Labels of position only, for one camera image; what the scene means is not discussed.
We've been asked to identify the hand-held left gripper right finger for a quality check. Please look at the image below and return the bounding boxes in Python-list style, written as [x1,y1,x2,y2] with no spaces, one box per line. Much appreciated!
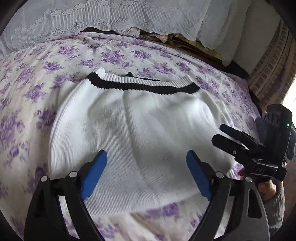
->
[186,149,270,241]

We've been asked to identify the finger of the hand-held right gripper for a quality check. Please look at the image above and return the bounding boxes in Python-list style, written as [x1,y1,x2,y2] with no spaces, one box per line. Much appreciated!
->
[211,134,257,163]
[220,123,265,150]

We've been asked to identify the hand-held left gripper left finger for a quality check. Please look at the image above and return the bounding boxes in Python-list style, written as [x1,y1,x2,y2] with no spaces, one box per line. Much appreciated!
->
[24,149,108,241]

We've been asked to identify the white sweater with black stripes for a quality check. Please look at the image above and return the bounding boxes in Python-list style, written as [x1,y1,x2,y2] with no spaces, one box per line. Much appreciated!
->
[47,67,245,214]

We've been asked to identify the person's right forearm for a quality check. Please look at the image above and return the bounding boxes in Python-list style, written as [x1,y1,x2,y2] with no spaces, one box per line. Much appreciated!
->
[264,185,286,234]

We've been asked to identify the person's right hand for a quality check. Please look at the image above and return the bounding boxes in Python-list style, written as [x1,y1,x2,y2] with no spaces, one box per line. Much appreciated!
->
[238,168,278,202]

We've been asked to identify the stack of folded blankets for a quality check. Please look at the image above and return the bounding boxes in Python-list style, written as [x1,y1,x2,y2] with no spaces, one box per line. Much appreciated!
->
[120,27,223,62]

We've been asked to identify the purple floral bed sheet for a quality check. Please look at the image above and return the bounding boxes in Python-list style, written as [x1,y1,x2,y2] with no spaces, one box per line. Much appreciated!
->
[0,31,262,241]

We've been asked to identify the dark folded blanket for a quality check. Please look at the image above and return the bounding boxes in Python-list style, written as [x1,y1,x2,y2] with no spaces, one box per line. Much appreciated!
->
[82,27,116,35]

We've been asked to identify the white lace cover cloth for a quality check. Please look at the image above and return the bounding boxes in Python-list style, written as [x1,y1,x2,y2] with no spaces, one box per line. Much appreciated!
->
[0,0,281,78]

